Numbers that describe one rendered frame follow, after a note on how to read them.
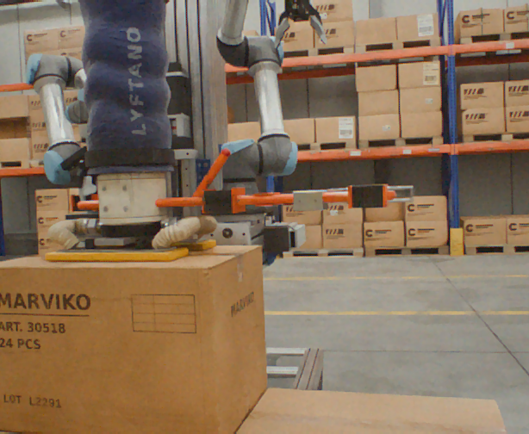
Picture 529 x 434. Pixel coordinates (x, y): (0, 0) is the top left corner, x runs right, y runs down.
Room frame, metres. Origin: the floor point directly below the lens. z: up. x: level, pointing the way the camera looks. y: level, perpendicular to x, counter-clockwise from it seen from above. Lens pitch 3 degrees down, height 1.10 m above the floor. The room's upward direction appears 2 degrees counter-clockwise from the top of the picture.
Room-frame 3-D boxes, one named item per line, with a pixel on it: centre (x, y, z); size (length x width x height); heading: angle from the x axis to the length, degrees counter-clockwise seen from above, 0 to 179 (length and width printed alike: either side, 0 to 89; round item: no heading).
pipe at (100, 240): (1.44, 0.32, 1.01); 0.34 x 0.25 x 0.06; 73
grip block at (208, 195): (1.37, 0.09, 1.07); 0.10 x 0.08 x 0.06; 163
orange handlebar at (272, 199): (1.50, 0.10, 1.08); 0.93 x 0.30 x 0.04; 73
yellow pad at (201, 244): (1.53, 0.30, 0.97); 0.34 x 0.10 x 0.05; 73
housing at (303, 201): (1.31, -0.12, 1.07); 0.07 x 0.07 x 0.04; 73
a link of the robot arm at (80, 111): (1.77, 0.52, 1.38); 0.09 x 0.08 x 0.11; 36
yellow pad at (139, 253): (1.35, 0.35, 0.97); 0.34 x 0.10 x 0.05; 73
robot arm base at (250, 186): (1.95, 0.07, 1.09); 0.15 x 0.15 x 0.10
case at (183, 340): (1.43, 0.34, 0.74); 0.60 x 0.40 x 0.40; 75
